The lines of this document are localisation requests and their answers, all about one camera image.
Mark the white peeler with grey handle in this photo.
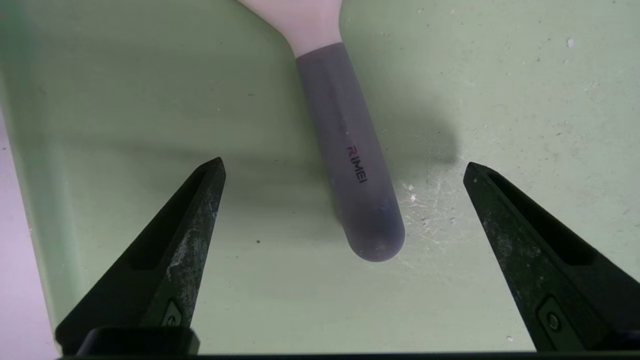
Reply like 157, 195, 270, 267
237, 0, 406, 263

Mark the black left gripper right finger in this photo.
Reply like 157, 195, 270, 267
462, 161, 640, 351

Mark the light green plastic tray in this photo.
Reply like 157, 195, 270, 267
0, 0, 640, 353

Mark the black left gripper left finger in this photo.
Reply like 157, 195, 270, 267
54, 157, 227, 357

